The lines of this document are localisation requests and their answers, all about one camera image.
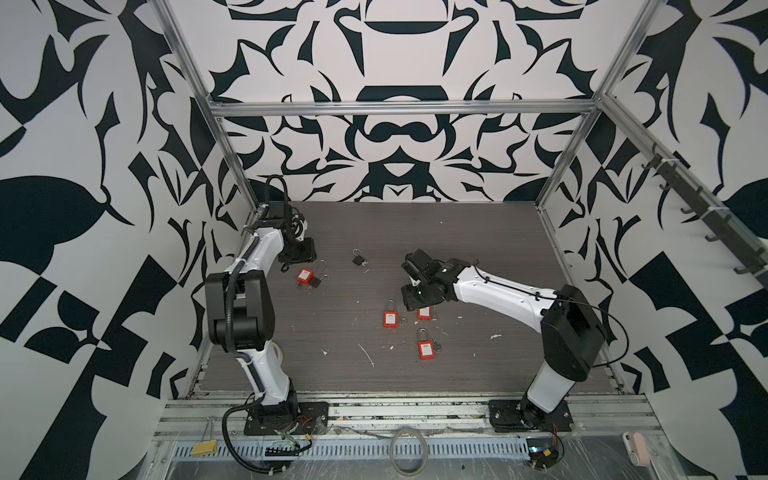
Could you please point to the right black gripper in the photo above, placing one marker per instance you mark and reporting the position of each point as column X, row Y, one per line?
column 410, row 302

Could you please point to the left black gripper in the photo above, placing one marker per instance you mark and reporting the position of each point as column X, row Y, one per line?
column 309, row 255

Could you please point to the red padlock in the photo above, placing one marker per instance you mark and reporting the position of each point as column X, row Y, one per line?
column 311, row 278
column 391, row 314
column 428, row 346
column 426, row 314

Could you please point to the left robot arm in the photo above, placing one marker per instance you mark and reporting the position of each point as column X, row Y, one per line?
column 241, row 316

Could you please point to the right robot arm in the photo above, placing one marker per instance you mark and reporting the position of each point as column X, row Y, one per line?
column 572, row 334

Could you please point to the small black padlock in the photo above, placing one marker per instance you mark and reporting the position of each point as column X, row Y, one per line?
column 360, row 260

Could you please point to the green lit circuit board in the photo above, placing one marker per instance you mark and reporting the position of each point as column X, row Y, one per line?
column 545, row 453

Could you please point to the pink small device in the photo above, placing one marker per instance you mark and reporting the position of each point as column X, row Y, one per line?
column 636, row 448

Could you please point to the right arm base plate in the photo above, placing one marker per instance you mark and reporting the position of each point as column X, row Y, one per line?
column 507, row 416

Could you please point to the slotted cable duct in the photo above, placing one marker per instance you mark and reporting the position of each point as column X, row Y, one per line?
column 513, row 448

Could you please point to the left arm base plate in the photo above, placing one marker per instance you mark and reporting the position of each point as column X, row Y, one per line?
column 303, row 417

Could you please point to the black hook rail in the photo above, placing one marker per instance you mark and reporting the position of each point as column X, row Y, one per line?
column 701, row 204

